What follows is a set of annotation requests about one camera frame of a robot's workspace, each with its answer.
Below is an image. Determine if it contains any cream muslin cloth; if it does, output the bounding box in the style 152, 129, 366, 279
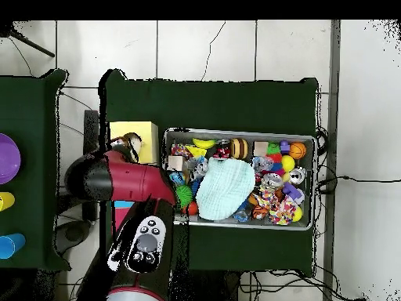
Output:
122, 132, 145, 158

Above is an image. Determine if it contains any plain wooden block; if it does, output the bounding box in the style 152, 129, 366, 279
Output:
167, 154, 186, 172

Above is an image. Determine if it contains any purple plate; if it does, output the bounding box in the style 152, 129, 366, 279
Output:
0, 132, 23, 186

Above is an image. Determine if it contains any yellow cheese wedge toy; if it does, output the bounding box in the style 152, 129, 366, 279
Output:
185, 145, 208, 160

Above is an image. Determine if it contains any green spiky ball with eyes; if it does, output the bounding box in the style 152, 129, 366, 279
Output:
175, 185, 194, 211

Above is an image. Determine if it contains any dark green side table cloth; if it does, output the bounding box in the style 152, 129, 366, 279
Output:
0, 68, 70, 272

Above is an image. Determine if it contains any wooden box with three holes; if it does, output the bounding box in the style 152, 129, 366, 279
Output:
109, 121, 161, 211

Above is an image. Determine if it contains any blue globe ball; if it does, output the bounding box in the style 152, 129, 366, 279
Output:
170, 172, 187, 187

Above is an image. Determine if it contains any dark green tablecloth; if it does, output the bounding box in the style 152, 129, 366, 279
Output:
99, 68, 320, 277

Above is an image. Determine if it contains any blue cup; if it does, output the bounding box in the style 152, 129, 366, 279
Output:
0, 233, 27, 260

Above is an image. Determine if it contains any black tripod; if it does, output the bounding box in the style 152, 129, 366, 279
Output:
0, 21, 56, 59

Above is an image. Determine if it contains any yellow cup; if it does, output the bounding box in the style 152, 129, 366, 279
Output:
0, 191, 16, 212

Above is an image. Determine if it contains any clear mesh bin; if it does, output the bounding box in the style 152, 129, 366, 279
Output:
164, 128, 317, 232

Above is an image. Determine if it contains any mint green muslin cloth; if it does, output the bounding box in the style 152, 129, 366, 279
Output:
196, 157, 256, 222

